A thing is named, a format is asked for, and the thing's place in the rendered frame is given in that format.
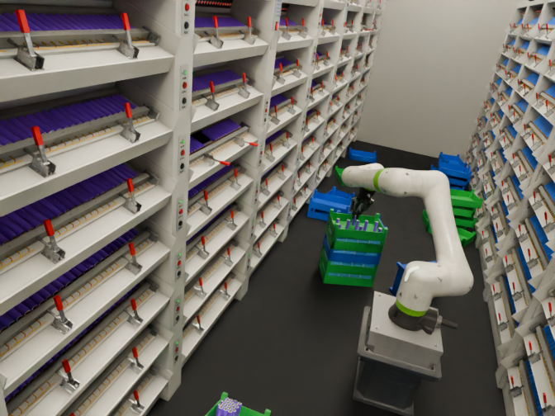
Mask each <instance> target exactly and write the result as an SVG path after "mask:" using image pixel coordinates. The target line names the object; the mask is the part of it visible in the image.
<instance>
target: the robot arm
mask: <svg viewBox="0 0 555 416"><path fill-rule="evenodd" d="M341 177H342V181H343V183H344V184H345V185H346V186H347V187H359V189H358V190H359V192H358V195H357V196H356V197H353V196H352V197H351V198H352V203H351V210H352V220H353V219H354V217H355V216H356V220H357V219H358V217H359V216H360V215H361V214H362V213H363V212H366V211H367V210H368V208H369V207H370V206H371V204H373V203H374V200H373V199H371V198H372V196H374V195H375V193H376V191H378V192H380V193H382V194H386V195H388V196H395V197H408V196H418V197H420V198H421V199H422V200H423V202H424V205H425V209H426V212H427V216H428V218H429V224H430V228H431V231H432V235H433V240H434V249H435V255H436V262H437V263H434V262H421V261H414V262H410V263H408V264H407V265H406V269H405V271H404V273H403V276H402V278H401V283H400V285H399V288H398V291H397V293H396V302H395V303H394V305H392V306H391V307H390V308H389V310H388V316H389V318H390V320H391V321H392V322H393V323H394V324H396V325H397V326H399V327H400V328H403V329H406V330H410V331H419V330H421V329H423V330H424V331H425V332H426V333H427V334H430V335H431V334H432V332H433V331H434V329H436V328H437V329H439V327H440V325H441V324H442V325H444V326H447V327H450V328H452V329H457V326H458V324H455V323H453V322H450V321H447V320H445V319H442V316H441V315H438V311H437V310H432V309H430V308H429V306H430V304H431V301H432V299H433V298H434V297H442V296H458V295H465V294H466V293H468V292H469V291H470V290H471V289H472V286H473V275H472V272H471V269H470V267H469V265H468V263H467V259H466V257H465V254H464V252H463V248H462V245H461V242H460V239H459V236H458V231H457V227H456V224H455V220H454V216H453V208H452V203H451V197H450V189H449V181H448V178H447V177H446V175H445V174H443V173H442V172H440V171H436V170H431V171H417V170H410V169H405V168H384V167H383V166H382V165H381V164H379V163H371V164H367V165H363V166H350V167H347V168H346V169H345V170H344V171H343V172H342V176H341ZM356 199H357V203H356V204H355V205H354V202H355V201H356ZM361 203H362V205H361V208H360V209H358V207H359V205H360V204H361ZM366 203H367V204H366ZM357 209H358V213H357ZM356 213H357V214H356Z"/></svg>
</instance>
